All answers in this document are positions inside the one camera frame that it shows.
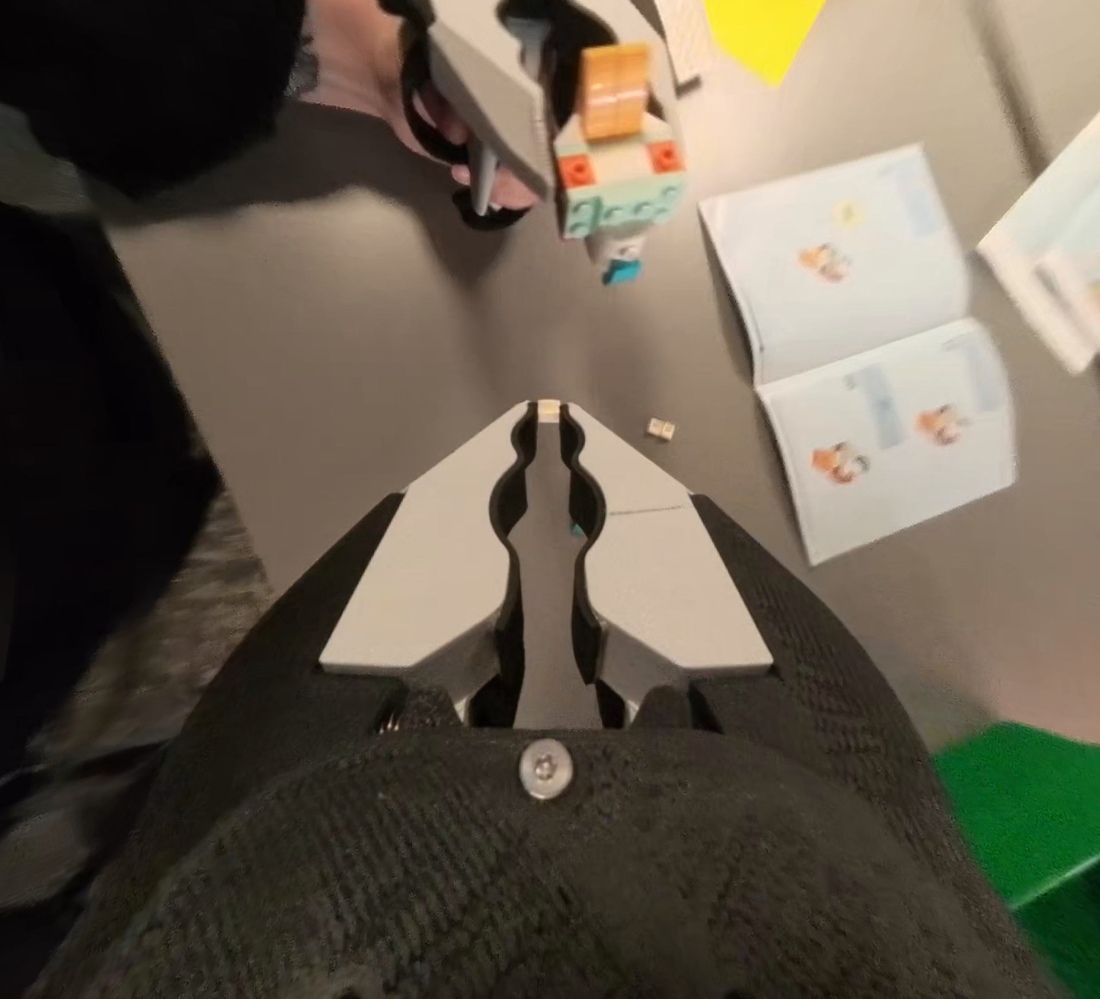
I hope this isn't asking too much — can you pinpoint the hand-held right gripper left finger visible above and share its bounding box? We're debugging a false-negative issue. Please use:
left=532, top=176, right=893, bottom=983
left=318, top=402, right=529, bottom=718

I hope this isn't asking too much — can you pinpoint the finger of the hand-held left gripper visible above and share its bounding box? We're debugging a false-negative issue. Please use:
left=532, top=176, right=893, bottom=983
left=415, top=0, right=558, bottom=203
left=550, top=0, right=690, bottom=160

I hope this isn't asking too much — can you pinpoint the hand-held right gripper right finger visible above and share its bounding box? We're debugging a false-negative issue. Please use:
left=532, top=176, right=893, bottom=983
left=559, top=403, right=775, bottom=718

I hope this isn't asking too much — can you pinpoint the white and orange lego model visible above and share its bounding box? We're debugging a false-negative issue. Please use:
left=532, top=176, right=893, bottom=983
left=554, top=42, right=690, bottom=289

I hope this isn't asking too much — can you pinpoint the person's left forearm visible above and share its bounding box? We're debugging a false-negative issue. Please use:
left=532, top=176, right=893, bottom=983
left=0, top=0, right=324, bottom=198

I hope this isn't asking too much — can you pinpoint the white flat lego plate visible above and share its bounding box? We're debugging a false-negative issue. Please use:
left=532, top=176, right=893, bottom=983
left=648, top=0, right=720, bottom=88

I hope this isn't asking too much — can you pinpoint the open lego instruction booklet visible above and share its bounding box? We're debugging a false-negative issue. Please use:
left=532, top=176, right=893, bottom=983
left=697, top=143, right=1021, bottom=568

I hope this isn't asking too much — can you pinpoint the person's left hand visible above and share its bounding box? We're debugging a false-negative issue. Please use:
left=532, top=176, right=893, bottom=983
left=296, top=0, right=539, bottom=212

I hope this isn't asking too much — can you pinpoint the yellow paper sheet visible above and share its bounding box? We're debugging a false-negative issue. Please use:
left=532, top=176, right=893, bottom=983
left=700, top=0, right=836, bottom=88

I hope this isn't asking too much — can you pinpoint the person's dark clothed upper body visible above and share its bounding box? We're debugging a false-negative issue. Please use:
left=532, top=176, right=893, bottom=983
left=0, top=191, right=226, bottom=768

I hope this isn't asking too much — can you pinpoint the green plastic bin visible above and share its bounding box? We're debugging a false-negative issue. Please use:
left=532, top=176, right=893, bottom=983
left=932, top=719, right=1100, bottom=911

